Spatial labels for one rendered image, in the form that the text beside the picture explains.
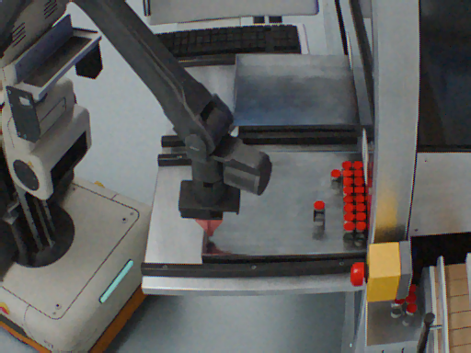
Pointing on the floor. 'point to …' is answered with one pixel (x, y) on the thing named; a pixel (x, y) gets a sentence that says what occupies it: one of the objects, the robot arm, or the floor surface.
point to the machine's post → (393, 127)
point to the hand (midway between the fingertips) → (210, 231)
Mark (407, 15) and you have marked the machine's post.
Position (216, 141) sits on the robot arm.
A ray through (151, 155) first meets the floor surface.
